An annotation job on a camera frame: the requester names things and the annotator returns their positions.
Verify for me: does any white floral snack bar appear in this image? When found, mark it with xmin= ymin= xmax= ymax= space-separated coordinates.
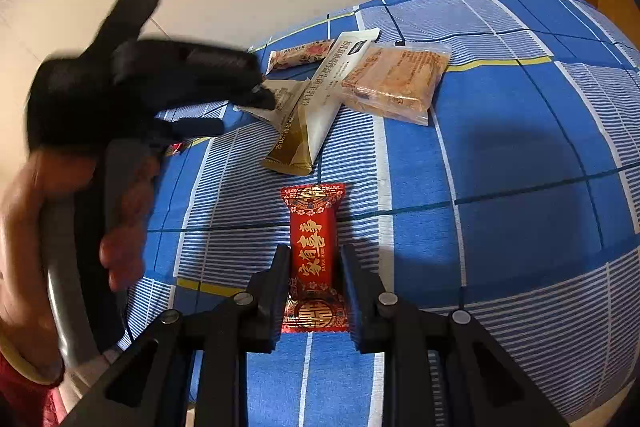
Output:
xmin=265 ymin=39 xmax=335 ymax=75

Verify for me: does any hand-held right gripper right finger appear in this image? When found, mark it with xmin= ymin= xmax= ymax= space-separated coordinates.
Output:
xmin=340 ymin=244 xmax=571 ymax=427

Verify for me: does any yellow bangle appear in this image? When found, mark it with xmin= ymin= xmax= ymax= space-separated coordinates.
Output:
xmin=0 ymin=332 xmax=66 ymax=384

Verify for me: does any clear brown wafer pack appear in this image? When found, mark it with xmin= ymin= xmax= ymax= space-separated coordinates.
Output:
xmin=342 ymin=44 xmax=453 ymax=126

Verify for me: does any white snack packet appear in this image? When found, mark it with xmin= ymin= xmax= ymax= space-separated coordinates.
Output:
xmin=235 ymin=79 xmax=311 ymax=130

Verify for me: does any person's red patterned clothing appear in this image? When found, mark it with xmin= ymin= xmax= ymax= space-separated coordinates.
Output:
xmin=0 ymin=352 xmax=66 ymax=427

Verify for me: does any long red snack packet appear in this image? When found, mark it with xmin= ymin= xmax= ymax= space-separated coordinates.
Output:
xmin=279 ymin=183 xmax=349 ymax=334

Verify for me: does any white and gold sachet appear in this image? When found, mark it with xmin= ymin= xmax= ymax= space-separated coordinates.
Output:
xmin=261 ymin=31 xmax=381 ymax=178

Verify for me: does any person's left hand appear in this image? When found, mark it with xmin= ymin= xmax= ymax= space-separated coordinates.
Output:
xmin=0 ymin=152 xmax=161 ymax=358

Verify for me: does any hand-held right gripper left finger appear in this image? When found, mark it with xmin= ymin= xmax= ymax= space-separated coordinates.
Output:
xmin=60 ymin=244 xmax=292 ymax=427

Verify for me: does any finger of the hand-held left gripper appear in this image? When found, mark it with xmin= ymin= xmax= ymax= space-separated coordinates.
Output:
xmin=115 ymin=38 xmax=277 ymax=111
xmin=150 ymin=117 xmax=224 ymax=148

